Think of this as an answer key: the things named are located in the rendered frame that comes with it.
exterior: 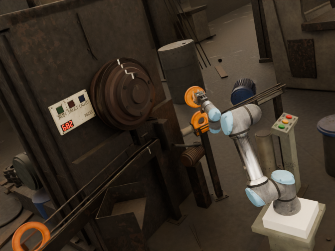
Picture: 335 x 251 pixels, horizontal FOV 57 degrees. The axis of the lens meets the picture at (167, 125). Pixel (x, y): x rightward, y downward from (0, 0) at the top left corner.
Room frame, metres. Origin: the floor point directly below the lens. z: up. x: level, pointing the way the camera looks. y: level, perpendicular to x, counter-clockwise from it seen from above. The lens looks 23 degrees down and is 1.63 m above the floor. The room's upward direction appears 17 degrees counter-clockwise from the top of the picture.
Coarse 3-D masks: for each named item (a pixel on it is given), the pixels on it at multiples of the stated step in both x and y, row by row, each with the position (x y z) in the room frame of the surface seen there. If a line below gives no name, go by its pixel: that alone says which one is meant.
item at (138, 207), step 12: (108, 192) 1.54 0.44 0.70; (120, 192) 1.54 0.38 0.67; (132, 192) 1.53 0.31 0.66; (144, 192) 1.52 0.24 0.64; (108, 204) 1.48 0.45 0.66; (120, 204) 1.53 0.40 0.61; (132, 204) 1.49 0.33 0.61; (144, 204) 1.46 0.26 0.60; (96, 216) 1.32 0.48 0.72; (108, 216) 1.29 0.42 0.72; (120, 216) 1.28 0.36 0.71; (132, 216) 1.27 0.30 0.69; (108, 228) 1.29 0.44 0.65; (120, 228) 1.28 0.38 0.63; (132, 228) 1.27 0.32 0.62; (132, 240) 1.41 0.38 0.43; (144, 240) 1.43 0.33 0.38
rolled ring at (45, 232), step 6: (30, 222) 1.39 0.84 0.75; (36, 222) 1.40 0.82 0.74; (18, 228) 1.36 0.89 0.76; (24, 228) 1.36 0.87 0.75; (30, 228) 1.37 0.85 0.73; (36, 228) 1.39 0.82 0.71; (42, 228) 1.39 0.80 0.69; (18, 234) 1.34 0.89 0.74; (42, 234) 1.39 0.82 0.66; (48, 234) 1.39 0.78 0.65; (12, 240) 1.32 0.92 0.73; (18, 240) 1.32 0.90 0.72; (42, 240) 1.38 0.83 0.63; (12, 246) 1.30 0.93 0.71; (18, 246) 1.30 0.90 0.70
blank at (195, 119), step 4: (196, 112) 2.14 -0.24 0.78; (192, 116) 2.13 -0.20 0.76; (196, 116) 2.11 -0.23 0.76; (200, 116) 2.11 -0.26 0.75; (204, 116) 2.12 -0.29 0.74; (192, 120) 2.11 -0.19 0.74; (196, 120) 2.11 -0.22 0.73; (204, 120) 2.15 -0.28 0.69; (192, 124) 2.10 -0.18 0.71; (196, 124) 2.10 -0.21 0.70; (204, 124) 2.12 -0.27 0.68; (200, 128) 2.11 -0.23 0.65; (204, 128) 2.11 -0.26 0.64
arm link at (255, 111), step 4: (248, 104) 1.54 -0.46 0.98; (252, 104) 1.54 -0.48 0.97; (248, 108) 1.49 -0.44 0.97; (252, 108) 1.49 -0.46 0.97; (256, 108) 1.50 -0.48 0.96; (252, 112) 1.47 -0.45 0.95; (256, 112) 1.48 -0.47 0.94; (260, 112) 1.50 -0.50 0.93; (252, 116) 1.46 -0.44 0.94; (256, 116) 1.47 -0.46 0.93; (260, 116) 1.49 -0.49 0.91; (256, 120) 1.47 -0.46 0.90
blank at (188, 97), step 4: (192, 88) 2.11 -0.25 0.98; (196, 88) 2.12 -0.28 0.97; (200, 88) 2.12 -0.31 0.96; (188, 92) 2.11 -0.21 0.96; (192, 92) 2.11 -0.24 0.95; (196, 92) 2.11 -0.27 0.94; (184, 96) 2.13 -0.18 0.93; (188, 96) 2.10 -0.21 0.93; (188, 100) 2.10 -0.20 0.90; (192, 100) 2.11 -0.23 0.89; (188, 104) 2.10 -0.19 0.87; (192, 104) 2.10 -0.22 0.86
